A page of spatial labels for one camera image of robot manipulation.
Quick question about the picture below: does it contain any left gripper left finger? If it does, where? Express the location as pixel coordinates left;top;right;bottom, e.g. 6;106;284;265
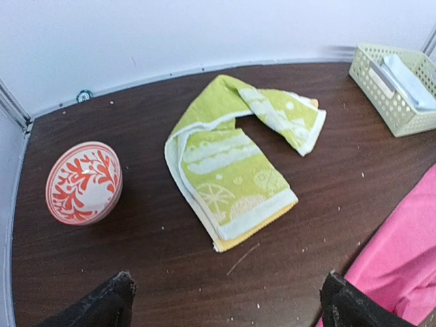
38;271;137;326

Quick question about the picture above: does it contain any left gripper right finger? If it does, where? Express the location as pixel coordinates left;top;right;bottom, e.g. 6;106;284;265
320;272;412;326

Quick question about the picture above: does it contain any pink towel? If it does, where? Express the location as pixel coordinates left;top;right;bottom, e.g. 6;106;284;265
343;163;436;326

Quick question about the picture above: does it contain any red patterned bowl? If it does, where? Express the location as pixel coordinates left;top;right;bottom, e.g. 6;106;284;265
45;141;123;226

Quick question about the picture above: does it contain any green patterned towel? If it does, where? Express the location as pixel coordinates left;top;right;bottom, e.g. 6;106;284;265
164;75;326;253

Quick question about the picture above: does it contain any green plastic basket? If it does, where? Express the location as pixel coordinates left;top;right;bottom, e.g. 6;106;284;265
349;44;435;138

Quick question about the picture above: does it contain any light blue rolled towel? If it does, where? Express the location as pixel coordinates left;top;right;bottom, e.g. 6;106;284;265
381;54;435;111

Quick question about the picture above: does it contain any left aluminium corner post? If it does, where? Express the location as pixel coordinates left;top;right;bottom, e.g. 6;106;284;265
0;80;33;134

